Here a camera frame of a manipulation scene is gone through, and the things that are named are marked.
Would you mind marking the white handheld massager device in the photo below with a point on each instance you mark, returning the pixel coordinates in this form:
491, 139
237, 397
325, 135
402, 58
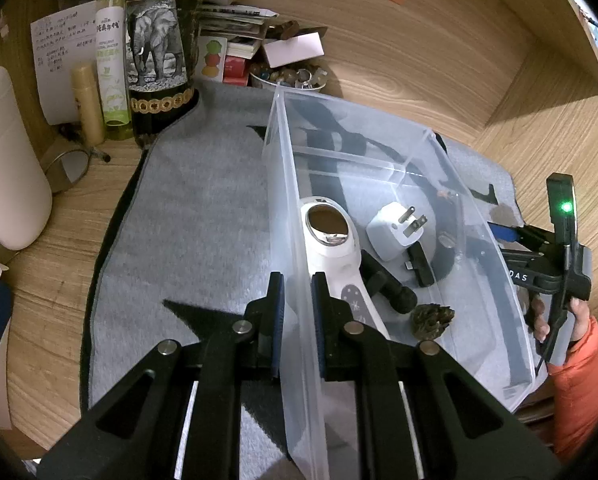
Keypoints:
329, 255

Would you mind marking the dark wine bottle elephant label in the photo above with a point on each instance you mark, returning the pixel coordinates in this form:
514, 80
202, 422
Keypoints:
156, 45

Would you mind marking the red small box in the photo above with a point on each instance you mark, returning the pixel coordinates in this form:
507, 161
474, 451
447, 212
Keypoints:
236, 65

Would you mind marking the clear plastic storage bin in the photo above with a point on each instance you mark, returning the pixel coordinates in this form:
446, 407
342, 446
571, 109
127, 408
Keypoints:
419, 200

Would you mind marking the small round mirror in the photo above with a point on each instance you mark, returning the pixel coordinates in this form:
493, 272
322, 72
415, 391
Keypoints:
69, 165

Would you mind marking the grey mat with black letters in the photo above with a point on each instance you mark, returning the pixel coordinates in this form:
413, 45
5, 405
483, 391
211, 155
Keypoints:
199, 210

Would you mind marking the brown box with white card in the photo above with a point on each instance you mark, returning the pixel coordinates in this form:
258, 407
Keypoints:
294, 47

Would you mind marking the green spray bottle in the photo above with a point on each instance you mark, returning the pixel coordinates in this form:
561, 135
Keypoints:
113, 70

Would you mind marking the person's right hand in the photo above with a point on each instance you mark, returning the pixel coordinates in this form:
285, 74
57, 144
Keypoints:
540, 319

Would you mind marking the dark pine cone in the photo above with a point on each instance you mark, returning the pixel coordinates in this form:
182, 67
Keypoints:
433, 320

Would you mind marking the stack of booklets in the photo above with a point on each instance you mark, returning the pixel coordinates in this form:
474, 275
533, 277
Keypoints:
234, 17

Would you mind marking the small black adapter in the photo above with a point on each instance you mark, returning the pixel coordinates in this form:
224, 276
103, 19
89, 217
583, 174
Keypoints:
420, 266

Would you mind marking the yellow tube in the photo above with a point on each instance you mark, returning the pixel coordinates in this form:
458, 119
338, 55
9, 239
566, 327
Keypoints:
89, 105

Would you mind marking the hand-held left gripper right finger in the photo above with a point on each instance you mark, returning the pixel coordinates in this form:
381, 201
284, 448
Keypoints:
320, 325

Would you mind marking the fruit print card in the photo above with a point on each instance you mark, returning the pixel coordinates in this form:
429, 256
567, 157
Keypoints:
212, 57

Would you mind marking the white bowl of stones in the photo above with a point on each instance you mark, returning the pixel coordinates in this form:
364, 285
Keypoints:
289, 77

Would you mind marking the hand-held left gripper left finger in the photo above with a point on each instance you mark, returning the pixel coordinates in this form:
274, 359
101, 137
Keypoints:
277, 320

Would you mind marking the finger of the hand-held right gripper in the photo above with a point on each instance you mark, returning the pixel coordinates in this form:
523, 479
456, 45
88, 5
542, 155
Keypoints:
529, 276
529, 237

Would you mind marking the dark slim box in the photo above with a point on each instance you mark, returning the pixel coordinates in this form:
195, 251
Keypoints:
189, 35

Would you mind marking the person's right forearm orange sleeve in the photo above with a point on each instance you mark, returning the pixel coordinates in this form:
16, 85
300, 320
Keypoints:
579, 400

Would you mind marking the white plug adapter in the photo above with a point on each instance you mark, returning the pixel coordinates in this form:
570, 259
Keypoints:
391, 232

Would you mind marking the handwritten paper note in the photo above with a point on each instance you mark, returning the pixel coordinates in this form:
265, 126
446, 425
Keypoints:
61, 60

